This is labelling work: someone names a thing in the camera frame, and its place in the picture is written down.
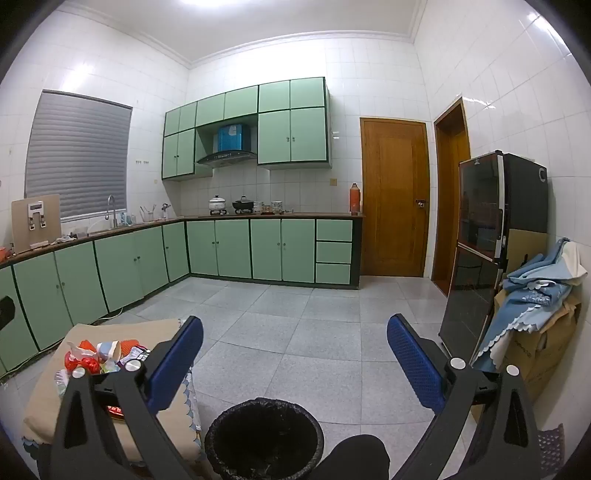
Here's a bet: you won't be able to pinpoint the black refrigerator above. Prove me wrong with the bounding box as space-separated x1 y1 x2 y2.
438 150 549 370

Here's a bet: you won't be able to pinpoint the grey window blind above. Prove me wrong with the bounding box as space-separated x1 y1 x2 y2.
24 90 133 222

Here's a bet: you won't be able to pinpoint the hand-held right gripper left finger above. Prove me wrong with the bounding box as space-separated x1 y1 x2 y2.
48 316 205 480

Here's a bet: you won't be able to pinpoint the grey perforated plastic basket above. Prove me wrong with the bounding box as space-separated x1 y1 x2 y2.
538 424 565 476

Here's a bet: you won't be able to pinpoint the beige scalloped tablecloth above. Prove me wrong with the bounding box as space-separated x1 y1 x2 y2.
21 318 204 462

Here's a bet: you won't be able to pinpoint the brown cardboard box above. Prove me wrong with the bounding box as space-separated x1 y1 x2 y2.
471 228 580 423

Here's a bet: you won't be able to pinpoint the light blue cloth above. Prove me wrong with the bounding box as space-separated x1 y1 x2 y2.
471 237 587 370

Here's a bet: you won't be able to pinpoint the wooden door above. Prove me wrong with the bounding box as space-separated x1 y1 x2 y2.
360 117 430 278

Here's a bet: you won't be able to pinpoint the person's leg in black trousers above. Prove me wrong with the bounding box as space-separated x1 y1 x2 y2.
318 435 391 480

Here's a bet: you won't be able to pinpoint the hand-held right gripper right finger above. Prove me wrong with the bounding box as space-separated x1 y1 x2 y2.
387 314 543 480

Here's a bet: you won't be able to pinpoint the black trash bin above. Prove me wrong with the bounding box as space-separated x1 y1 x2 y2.
204 398 325 480

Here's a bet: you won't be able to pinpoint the green lower cabinets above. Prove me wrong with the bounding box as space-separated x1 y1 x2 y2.
0 215 365 377

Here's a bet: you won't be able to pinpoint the black range hood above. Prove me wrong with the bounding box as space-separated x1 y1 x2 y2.
196 150 258 167

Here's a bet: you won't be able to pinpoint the green upper cabinets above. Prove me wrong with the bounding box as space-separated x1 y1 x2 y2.
161 78 333 182

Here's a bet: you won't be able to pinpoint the orange mesh net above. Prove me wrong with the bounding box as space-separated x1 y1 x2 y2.
65 352 100 374

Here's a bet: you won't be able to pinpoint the blue white paper cup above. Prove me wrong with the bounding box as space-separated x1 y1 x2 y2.
97 340 122 366

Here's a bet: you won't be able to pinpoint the silver foil snack packet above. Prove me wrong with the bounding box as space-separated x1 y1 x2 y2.
121 344 151 371

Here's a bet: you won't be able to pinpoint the green cabinets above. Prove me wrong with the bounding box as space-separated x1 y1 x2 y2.
161 78 333 182
0 215 365 377

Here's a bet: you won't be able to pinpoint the wooden doorway frame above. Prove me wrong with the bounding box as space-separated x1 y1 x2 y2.
433 98 472 296

